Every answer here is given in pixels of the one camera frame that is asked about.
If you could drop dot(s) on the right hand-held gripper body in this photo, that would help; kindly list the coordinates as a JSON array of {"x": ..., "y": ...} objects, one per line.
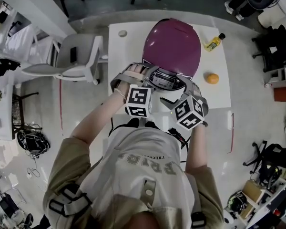
[{"x": 188, "y": 113}]

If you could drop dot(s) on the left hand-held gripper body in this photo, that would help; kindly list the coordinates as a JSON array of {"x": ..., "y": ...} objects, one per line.
[{"x": 138, "y": 99}]

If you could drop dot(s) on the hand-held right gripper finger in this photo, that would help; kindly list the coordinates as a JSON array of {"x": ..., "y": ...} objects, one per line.
[
  {"x": 187, "y": 83},
  {"x": 171, "y": 103}
]

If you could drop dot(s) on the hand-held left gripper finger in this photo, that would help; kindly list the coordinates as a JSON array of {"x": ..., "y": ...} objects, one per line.
[{"x": 149, "y": 76}]

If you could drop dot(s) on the purple rice cooker lid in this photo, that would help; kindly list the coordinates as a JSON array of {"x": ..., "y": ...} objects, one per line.
[{"x": 171, "y": 46}]

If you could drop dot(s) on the person's right forearm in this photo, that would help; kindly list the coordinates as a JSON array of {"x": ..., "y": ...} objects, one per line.
[{"x": 196, "y": 149}]

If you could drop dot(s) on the person's left forearm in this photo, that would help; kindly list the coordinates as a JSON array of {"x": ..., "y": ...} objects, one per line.
[{"x": 97, "y": 118}]

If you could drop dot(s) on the person's left hand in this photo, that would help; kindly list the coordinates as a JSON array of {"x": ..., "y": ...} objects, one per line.
[{"x": 135, "y": 74}]

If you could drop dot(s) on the person's black trousers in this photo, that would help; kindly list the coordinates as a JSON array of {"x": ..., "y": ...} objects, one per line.
[{"x": 135, "y": 123}]

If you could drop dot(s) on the orange fruit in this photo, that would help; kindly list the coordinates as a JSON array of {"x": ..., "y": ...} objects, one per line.
[{"x": 211, "y": 78}]

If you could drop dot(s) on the white square table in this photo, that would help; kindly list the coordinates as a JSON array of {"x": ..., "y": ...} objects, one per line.
[{"x": 124, "y": 54}]

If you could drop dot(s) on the yellow oil bottle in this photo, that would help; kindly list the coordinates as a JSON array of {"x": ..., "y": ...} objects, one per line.
[{"x": 213, "y": 43}]

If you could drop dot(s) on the grey round table grommet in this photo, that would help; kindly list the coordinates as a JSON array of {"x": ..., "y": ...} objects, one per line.
[{"x": 122, "y": 33}]

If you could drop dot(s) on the white mesh office chair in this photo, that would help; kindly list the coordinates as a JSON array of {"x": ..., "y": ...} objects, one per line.
[{"x": 83, "y": 56}]

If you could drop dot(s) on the person's white printed t-shirt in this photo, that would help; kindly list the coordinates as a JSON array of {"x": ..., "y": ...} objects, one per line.
[{"x": 133, "y": 175}]

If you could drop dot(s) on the black smartphone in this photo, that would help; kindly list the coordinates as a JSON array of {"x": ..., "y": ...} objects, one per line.
[{"x": 73, "y": 54}]

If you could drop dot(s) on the black office chair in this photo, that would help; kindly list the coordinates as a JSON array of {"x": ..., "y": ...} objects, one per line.
[
  {"x": 274, "y": 49},
  {"x": 274, "y": 161}
]

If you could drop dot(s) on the person's beige overshirt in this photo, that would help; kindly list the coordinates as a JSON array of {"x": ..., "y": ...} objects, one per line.
[{"x": 62, "y": 163}]

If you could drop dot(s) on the cardboard box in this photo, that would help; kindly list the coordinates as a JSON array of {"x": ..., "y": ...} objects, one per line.
[{"x": 252, "y": 191}]

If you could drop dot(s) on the black green helmet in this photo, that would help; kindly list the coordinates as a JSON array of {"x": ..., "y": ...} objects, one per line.
[{"x": 238, "y": 201}]

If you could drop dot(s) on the white waste bin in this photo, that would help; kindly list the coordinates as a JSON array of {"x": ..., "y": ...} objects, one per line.
[{"x": 271, "y": 17}]

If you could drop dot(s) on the black metal lattice chair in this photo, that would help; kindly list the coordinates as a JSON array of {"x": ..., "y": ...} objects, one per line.
[{"x": 16, "y": 113}]

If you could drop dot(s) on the white metal shelf rack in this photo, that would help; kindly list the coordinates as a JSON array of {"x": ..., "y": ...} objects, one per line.
[{"x": 19, "y": 39}]

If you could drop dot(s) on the white side table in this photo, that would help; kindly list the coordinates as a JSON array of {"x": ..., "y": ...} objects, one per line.
[{"x": 2, "y": 118}]

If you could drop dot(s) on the row of black bags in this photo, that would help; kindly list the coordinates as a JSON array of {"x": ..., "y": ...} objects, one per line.
[{"x": 2, "y": 68}]

